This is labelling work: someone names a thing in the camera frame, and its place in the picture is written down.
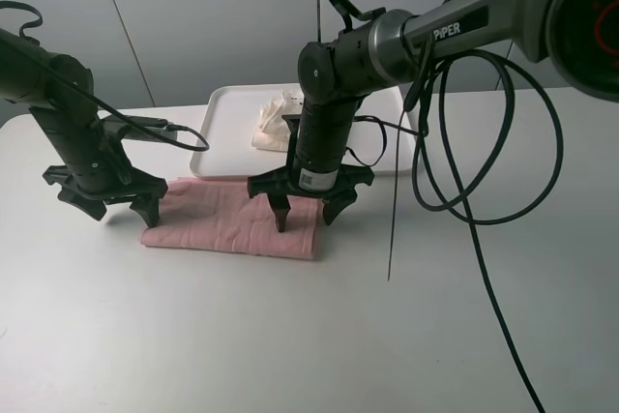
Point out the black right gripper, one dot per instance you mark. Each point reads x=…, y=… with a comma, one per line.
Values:
x=336, y=188

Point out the pink towel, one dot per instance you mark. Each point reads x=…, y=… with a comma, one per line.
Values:
x=220, y=216

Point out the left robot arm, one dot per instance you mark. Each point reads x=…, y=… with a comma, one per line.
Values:
x=50, y=85

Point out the white towel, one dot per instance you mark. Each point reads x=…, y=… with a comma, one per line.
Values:
x=272, y=133

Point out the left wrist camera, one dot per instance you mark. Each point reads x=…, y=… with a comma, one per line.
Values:
x=138, y=128

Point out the white plastic tray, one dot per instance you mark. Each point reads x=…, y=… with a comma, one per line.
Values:
x=230, y=121

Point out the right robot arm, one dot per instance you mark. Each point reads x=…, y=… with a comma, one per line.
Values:
x=381, y=48

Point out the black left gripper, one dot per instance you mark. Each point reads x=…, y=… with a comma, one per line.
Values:
x=87, y=186

